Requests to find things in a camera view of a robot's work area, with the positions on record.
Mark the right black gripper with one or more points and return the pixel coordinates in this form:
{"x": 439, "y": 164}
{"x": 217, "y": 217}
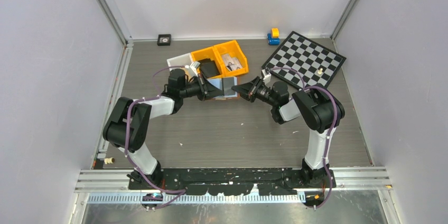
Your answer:
{"x": 249, "y": 90}

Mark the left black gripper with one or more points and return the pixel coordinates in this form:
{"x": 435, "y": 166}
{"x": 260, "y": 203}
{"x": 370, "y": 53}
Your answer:
{"x": 208, "y": 91}

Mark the brown leather card holder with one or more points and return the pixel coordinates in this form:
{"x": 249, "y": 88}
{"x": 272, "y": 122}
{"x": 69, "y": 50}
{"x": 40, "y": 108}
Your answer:
{"x": 217, "y": 83}

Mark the black card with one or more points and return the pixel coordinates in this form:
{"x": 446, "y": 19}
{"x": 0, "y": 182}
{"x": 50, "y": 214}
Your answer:
{"x": 227, "y": 83}

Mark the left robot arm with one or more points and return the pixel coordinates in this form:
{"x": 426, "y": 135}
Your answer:
{"x": 126, "y": 127}

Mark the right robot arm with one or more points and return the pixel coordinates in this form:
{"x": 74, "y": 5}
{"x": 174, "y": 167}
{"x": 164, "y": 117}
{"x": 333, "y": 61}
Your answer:
{"x": 320, "y": 110}

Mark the cards in yellow bin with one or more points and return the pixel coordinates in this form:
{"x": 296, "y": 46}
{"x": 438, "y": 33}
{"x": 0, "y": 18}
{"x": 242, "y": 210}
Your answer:
{"x": 231, "y": 63}

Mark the yellow bin with cards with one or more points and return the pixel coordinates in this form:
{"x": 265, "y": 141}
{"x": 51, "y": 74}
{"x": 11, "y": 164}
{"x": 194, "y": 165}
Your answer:
{"x": 233, "y": 48}

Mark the black wallet in bin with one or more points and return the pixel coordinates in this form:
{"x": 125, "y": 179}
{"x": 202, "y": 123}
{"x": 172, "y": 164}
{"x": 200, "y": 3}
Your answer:
{"x": 208, "y": 68}

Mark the yellow bin with black item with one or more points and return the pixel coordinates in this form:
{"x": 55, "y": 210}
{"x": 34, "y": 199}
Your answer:
{"x": 208, "y": 53}

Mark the white plastic bin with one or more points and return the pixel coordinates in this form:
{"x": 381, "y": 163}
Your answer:
{"x": 182, "y": 60}

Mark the blue and yellow toy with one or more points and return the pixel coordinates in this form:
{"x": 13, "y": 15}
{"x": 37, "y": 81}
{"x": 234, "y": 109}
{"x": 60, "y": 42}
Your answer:
{"x": 273, "y": 37}

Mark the small black square box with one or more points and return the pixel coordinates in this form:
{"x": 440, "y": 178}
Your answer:
{"x": 164, "y": 39}

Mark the black and white chessboard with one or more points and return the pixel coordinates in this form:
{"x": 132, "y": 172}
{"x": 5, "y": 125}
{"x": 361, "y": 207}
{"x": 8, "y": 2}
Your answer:
{"x": 298, "y": 58}

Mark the small cream peg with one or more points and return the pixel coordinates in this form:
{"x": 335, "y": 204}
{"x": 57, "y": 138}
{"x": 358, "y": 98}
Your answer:
{"x": 109, "y": 160}

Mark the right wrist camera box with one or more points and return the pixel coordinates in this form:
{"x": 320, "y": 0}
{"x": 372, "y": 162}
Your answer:
{"x": 266, "y": 75}

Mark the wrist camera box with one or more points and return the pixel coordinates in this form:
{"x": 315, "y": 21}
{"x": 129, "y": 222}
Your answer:
{"x": 266, "y": 75}
{"x": 193, "y": 69}

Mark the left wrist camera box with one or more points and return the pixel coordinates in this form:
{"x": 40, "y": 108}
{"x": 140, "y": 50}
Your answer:
{"x": 193, "y": 69}

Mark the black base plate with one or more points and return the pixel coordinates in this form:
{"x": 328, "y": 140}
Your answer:
{"x": 230, "y": 181}

